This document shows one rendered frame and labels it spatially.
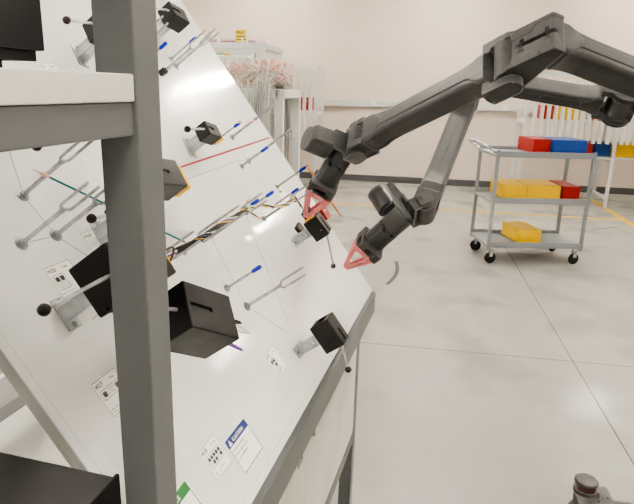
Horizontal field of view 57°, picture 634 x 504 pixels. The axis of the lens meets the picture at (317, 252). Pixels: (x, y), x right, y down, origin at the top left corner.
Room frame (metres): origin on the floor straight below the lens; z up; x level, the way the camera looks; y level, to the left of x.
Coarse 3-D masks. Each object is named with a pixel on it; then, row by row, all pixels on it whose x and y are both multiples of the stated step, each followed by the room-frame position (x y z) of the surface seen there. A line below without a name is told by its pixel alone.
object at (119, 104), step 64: (128, 0) 0.45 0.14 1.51; (128, 64) 0.45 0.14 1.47; (0, 128) 0.33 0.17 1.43; (64, 128) 0.38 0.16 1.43; (128, 128) 0.45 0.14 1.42; (128, 192) 0.46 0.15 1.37; (128, 256) 0.46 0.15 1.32; (128, 320) 0.46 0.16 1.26; (128, 384) 0.46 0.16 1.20; (128, 448) 0.46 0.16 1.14
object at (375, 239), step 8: (376, 224) 1.39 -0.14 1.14; (368, 232) 1.39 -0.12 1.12; (376, 232) 1.37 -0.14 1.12; (384, 232) 1.36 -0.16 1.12; (368, 240) 1.37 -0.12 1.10; (376, 240) 1.37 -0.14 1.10; (384, 240) 1.36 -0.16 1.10; (392, 240) 1.38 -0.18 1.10; (368, 248) 1.35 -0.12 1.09; (376, 248) 1.37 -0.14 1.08; (376, 256) 1.35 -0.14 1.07
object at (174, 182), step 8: (168, 160) 0.95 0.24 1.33; (168, 168) 0.93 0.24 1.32; (176, 168) 0.95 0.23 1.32; (168, 176) 0.91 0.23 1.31; (176, 176) 0.93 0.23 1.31; (168, 184) 0.90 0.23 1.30; (176, 184) 0.92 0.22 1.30; (184, 184) 0.94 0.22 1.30; (168, 192) 0.93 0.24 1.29; (176, 192) 0.94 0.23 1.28; (168, 200) 0.95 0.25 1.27
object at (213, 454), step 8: (208, 440) 0.74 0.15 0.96; (216, 440) 0.75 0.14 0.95; (208, 448) 0.73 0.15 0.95; (216, 448) 0.74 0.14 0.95; (208, 456) 0.72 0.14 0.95; (216, 456) 0.73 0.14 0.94; (224, 456) 0.74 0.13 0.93; (208, 464) 0.71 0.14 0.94; (216, 464) 0.72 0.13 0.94; (224, 464) 0.73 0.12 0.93; (216, 472) 0.71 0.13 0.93; (224, 472) 0.72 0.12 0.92
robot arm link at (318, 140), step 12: (312, 132) 1.33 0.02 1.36; (324, 132) 1.33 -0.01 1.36; (336, 132) 1.35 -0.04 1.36; (348, 132) 1.37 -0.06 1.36; (300, 144) 1.37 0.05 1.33; (312, 144) 1.33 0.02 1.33; (324, 144) 1.33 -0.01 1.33; (336, 144) 1.33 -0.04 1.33; (324, 156) 1.35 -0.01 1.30; (348, 156) 1.32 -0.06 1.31; (360, 156) 1.30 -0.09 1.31
